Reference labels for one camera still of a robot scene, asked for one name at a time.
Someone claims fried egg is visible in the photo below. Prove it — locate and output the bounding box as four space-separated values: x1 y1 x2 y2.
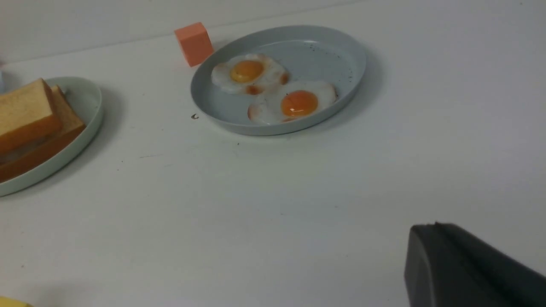
247 81 337 125
211 54 289 95

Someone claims mint green plate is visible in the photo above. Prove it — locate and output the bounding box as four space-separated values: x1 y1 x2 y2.
0 76 104 197

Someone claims front fried egg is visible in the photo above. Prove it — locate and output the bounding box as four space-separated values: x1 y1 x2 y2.
247 81 337 125

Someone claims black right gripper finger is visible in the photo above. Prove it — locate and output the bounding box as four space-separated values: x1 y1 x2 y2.
404 222 546 307

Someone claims orange foam cube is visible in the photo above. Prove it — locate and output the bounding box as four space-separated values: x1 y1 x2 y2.
174 23 214 67

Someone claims stack toast slice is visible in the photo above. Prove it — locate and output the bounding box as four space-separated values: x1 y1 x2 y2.
0 78 62 155

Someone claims lower fried egg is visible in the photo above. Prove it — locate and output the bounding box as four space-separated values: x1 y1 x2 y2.
211 54 289 95

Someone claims grey plate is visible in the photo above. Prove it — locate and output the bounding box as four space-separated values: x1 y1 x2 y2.
190 25 367 136

